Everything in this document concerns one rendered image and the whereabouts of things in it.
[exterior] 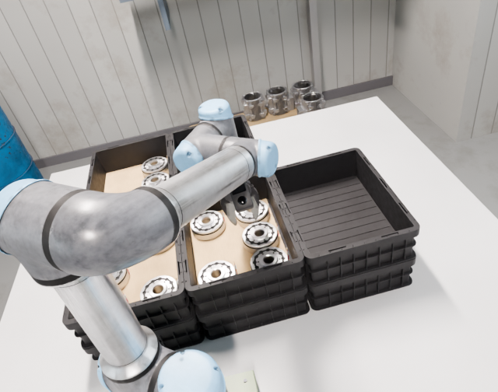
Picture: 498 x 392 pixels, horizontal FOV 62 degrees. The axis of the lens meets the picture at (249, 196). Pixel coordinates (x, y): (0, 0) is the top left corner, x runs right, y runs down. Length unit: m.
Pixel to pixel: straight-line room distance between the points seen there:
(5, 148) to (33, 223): 2.59
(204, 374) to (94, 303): 0.25
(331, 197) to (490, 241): 0.49
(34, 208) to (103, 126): 2.98
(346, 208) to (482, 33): 1.76
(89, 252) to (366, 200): 0.95
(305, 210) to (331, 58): 2.37
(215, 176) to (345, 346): 0.64
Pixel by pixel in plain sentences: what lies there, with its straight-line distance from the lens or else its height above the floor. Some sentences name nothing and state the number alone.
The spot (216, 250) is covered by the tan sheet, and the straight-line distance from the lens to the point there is 1.24.
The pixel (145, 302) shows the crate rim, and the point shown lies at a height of 0.93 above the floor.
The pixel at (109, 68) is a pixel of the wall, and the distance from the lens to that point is 3.37.
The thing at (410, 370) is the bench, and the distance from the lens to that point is 1.15.
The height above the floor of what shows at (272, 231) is 0.86.
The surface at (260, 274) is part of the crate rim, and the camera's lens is 1.03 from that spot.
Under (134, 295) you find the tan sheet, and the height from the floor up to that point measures 0.83.
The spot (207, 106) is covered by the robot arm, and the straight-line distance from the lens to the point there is 0.98.
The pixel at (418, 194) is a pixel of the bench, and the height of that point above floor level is 0.70.
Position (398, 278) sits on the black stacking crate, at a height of 0.74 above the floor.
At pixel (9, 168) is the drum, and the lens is 3.22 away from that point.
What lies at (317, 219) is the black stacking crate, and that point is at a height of 0.83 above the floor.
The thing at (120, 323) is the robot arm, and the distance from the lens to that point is 0.79.
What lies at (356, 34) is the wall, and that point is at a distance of 3.57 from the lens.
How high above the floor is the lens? 1.70
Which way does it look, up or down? 39 degrees down
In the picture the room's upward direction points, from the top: 12 degrees counter-clockwise
